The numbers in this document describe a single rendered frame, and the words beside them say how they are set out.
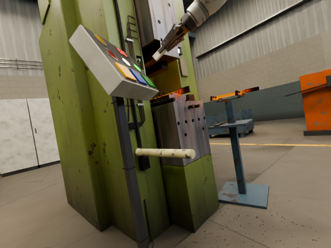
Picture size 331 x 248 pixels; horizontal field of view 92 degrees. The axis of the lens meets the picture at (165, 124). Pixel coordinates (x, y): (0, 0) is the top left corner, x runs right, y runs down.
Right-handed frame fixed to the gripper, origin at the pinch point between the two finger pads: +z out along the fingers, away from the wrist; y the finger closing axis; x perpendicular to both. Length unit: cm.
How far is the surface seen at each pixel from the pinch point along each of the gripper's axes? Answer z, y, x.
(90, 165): 97, 23, -10
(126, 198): 81, 17, -48
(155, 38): -2.7, 31.8, 26.6
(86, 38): 14.5, -27.1, 10.4
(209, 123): 46, 441, -48
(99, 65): 17.0, -27.1, -0.9
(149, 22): -7, 32, 38
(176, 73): 4, 74, 13
